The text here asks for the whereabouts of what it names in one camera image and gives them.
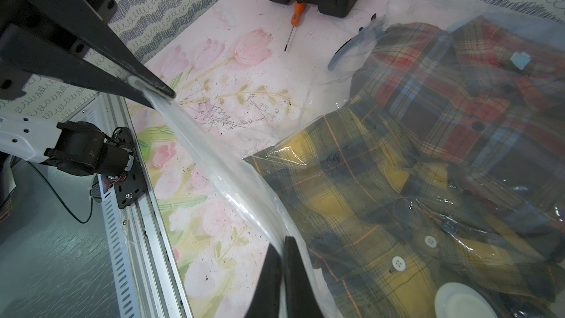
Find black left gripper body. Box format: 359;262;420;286
1;0;117;101

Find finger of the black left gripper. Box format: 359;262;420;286
244;244;283;318
1;24;152;107

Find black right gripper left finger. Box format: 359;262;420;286
27;0;176;99

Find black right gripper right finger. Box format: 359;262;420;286
282;236;324;318

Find yellow plaid shirt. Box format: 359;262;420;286
247;93;564;317

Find clear plastic vacuum bag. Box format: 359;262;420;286
129;0;564;317

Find red plaid shirt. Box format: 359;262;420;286
351;16;564;213

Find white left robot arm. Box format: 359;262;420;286
1;0;191;317

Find aluminium mounting rail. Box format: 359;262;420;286
83;92;193;318

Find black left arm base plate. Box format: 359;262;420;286
112;127;147;209

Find orange handled screwdriver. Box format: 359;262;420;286
284;1;306;52

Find blue handled pliers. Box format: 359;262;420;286
328;13;387;72

